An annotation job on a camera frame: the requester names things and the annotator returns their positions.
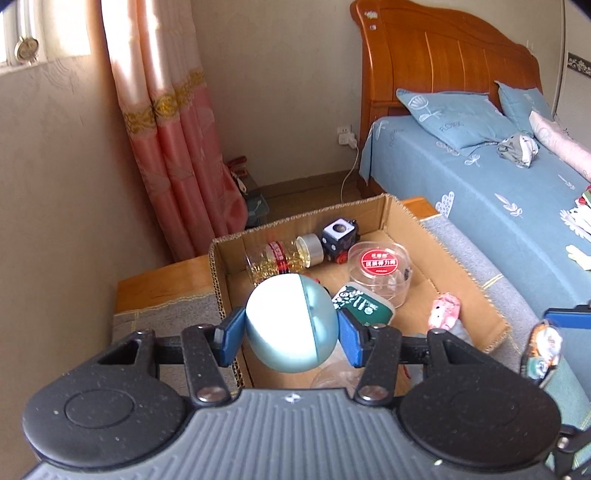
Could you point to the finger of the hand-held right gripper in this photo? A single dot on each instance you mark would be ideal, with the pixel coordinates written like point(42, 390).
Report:
point(570, 317)
point(575, 457)

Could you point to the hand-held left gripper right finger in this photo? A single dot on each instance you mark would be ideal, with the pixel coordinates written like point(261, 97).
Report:
point(351, 337)

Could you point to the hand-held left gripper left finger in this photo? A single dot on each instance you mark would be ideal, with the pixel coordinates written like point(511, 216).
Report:
point(231, 337)

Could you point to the green and white packet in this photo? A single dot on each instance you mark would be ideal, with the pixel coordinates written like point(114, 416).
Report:
point(364, 302)

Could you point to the small colourful toy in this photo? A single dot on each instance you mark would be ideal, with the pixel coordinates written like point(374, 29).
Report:
point(542, 350)

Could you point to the blue white ball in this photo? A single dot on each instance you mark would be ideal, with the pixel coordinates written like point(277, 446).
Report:
point(291, 323)

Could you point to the round clear container red label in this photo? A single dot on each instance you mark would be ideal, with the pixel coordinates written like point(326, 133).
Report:
point(378, 265)

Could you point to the cardboard box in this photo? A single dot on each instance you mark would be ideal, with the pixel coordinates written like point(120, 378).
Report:
point(415, 286)

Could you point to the pink cartoon figure toy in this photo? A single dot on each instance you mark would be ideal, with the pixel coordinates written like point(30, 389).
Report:
point(444, 311)

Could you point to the clear capsule bottle silver cap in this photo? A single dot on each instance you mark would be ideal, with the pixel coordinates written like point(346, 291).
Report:
point(286, 256)

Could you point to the black red cube toy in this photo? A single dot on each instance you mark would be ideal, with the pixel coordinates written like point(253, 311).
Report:
point(339, 235)

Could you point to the grey blue table cloth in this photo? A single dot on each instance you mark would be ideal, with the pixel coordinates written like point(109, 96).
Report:
point(480, 263)

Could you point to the printed paper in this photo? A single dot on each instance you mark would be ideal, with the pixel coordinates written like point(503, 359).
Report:
point(584, 199)

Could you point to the clear plastic storage box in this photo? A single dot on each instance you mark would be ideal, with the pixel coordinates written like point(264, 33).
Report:
point(256, 203)

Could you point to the wooden bed with blue sheet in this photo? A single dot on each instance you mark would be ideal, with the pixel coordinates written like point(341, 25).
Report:
point(485, 184)

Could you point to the red bag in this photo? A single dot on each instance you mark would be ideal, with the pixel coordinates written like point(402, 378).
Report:
point(236, 167)

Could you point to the pink bolster pillow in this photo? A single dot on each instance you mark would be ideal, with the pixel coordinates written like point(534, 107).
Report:
point(563, 143)

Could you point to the crumpled grey white cloth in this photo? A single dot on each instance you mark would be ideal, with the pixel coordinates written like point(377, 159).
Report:
point(517, 150)

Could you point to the white charger plug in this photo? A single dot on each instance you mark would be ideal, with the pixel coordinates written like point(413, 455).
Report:
point(348, 141)

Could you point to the pink curtain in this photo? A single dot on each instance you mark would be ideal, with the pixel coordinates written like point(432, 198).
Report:
point(175, 138)

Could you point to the small blue pillow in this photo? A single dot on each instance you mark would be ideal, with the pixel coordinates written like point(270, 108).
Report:
point(521, 104)

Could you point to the white wardrobe floral band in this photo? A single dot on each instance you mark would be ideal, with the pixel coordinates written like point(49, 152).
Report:
point(575, 92)

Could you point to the large blue pillow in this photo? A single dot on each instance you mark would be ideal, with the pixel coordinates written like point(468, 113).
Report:
point(457, 115)

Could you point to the wooden bed headboard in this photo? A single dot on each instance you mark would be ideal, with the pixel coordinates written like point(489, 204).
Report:
point(438, 50)

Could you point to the small round clock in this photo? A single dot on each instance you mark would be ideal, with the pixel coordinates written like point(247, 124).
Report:
point(26, 48)

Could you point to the white wall socket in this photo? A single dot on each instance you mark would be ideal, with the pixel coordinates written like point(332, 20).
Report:
point(343, 129)

